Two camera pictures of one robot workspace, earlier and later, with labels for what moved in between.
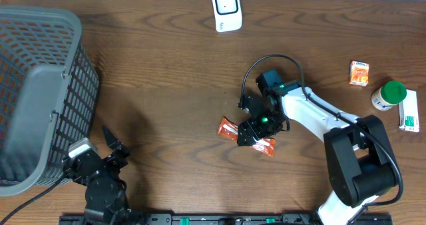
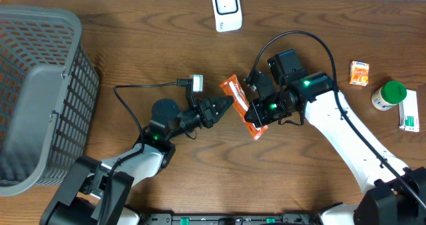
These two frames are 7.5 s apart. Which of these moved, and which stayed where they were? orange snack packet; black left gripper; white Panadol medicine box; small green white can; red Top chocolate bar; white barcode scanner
Moved: black left gripper; red Top chocolate bar
Stayed: small green white can; white Panadol medicine box; white barcode scanner; orange snack packet
